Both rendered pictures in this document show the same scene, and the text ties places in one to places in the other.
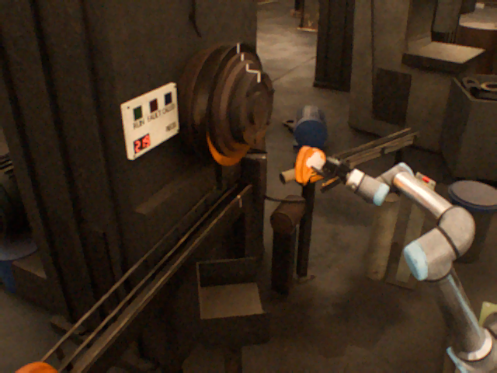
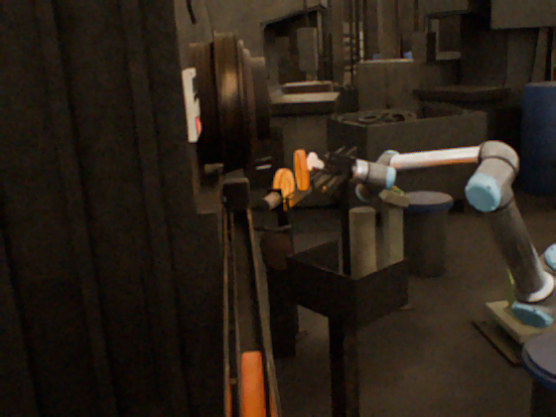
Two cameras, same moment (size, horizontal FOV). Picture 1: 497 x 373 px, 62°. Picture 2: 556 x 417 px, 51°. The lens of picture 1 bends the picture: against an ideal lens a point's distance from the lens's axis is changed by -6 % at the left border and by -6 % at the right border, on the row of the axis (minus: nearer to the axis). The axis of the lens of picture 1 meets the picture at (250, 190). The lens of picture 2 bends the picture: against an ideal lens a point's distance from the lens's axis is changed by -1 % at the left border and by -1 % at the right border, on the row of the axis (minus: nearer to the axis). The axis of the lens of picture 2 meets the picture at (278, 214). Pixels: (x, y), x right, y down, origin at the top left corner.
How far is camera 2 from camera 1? 1.05 m
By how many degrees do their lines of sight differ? 31
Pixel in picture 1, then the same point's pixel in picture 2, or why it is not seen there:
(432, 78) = (306, 125)
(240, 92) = (260, 73)
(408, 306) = (422, 322)
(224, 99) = (249, 81)
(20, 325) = not seen: outside the picture
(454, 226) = (502, 150)
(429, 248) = (493, 172)
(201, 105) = (232, 86)
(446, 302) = (516, 230)
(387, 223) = (370, 237)
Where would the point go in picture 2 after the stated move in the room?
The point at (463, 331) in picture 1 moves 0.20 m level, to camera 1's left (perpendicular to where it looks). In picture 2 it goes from (532, 263) to (494, 277)
